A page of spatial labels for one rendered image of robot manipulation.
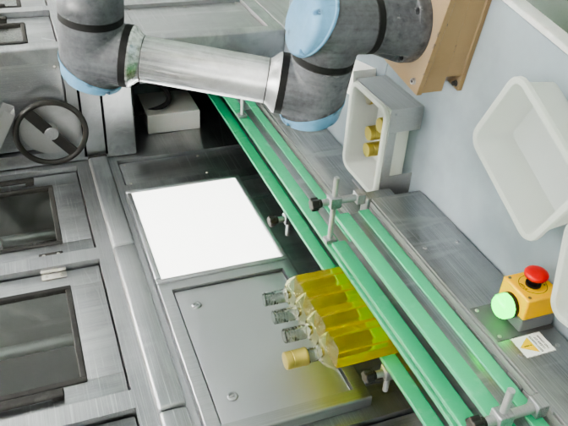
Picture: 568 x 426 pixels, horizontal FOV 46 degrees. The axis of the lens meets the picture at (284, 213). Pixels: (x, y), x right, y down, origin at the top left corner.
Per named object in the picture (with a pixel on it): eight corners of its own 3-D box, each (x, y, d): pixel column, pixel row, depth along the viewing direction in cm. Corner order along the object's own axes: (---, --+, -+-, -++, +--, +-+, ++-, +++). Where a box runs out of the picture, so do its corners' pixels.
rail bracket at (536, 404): (534, 400, 104) (460, 422, 100) (547, 366, 100) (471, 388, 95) (551, 419, 101) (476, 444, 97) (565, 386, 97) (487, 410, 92)
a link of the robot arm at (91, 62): (357, 74, 119) (46, 18, 115) (339, 143, 129) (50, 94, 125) (355, 43, 129) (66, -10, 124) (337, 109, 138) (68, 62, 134)
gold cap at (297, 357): (303, 342, 128) (281, 347, 127) (310, 354, 125) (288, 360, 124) (302, 357, 130) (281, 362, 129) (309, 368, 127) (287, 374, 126)
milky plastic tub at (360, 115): (372, 158, 169) (341, 162, 166) (385, 73, 156) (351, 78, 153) (406, 194, 155) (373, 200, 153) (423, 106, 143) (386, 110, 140)
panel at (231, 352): (237, 182, 206) (125, 199, 195) (237, 173, 204) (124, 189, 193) (371, 406, 137) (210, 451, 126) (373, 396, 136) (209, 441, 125)
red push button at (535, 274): (515, 281, 114) (520, 265, 112) (534, 276, 115) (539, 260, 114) (530, 296, 111) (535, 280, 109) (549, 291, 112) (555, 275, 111)
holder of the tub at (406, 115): (371, 176, 172) (344, 181, 169) (386, 74, 156) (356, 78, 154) (404, 213, 159) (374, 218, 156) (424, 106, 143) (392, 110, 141)
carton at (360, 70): (333, 49, 181) (313, 51, 179) (375, 68, 160) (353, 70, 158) (333, 72, 183) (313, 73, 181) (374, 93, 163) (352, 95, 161)
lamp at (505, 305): (499, 305, 117) (484, 308, 116) (505, 286, 114) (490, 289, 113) (516, 323, 114) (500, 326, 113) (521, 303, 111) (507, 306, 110)
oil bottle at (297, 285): (368, 277, 152) (280, 297, 145) (371, 258, 149) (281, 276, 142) (379, 293, 148) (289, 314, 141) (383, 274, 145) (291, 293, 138)
